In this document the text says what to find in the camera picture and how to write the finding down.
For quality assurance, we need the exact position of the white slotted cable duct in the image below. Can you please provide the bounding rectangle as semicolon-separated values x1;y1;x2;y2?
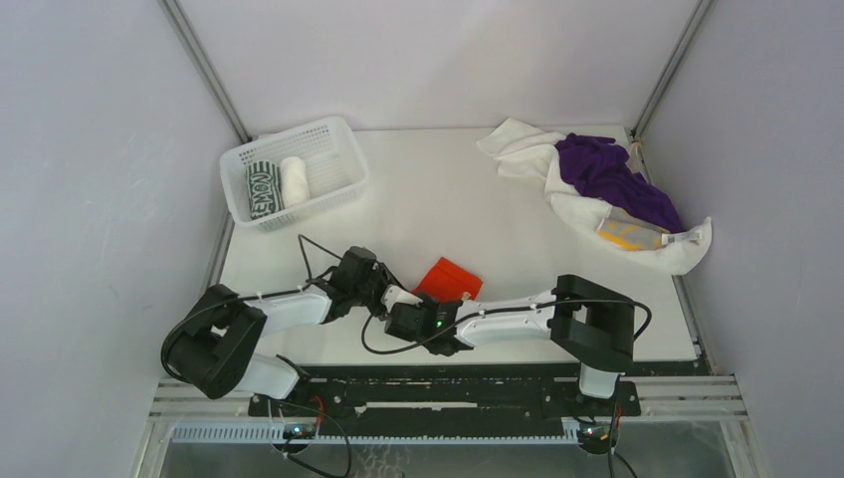
170;420;609;445

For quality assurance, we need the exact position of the grey yellow patterned towel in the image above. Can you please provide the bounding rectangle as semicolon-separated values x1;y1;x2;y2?
596;206;669;251

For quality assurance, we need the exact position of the orange towel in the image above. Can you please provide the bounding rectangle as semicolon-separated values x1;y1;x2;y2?
413;257;483;302

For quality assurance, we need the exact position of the large white towel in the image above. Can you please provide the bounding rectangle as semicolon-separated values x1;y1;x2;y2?
544;158;713;276

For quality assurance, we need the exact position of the small white towel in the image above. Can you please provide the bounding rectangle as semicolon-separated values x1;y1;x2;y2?
476;119;565;180

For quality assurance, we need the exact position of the aluminium corner post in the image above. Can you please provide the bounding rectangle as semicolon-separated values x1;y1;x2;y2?
158;0;252;144
630;0;718;140

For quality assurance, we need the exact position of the aluminium corner post left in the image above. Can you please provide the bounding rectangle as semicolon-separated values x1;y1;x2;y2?
158;0;252;144

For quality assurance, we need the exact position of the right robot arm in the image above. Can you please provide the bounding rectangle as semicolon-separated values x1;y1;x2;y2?
381;274;652;414

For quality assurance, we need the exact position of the aluminium corner post right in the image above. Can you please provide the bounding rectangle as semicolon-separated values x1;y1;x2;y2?
630;0;718;140

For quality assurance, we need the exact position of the purple towel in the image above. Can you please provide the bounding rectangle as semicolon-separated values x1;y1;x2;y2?
554;133;683;233

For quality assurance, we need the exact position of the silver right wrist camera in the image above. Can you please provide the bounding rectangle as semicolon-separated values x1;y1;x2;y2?
381;285;423;314

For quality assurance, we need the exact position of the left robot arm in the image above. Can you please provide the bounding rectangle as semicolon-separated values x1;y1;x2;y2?
159;246;402;415

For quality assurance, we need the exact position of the white plastic basket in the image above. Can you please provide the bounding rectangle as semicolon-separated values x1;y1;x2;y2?
220;117;369;232

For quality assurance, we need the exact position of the rolled white towel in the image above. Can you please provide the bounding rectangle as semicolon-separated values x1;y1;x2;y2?
280;156;311;208

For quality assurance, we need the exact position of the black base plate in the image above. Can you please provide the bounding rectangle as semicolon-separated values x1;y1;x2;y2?
248;363;642;433

